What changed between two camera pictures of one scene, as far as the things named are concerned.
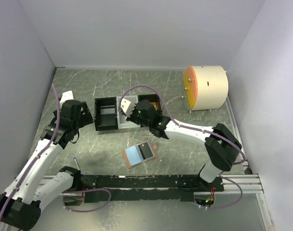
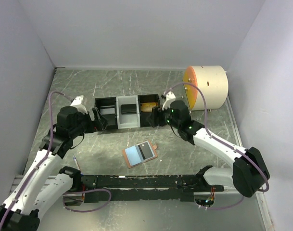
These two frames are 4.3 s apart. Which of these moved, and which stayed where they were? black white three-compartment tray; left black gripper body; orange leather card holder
Moved: left black gripper body
Stayed: black white three-compartment tray; orange leather card holder
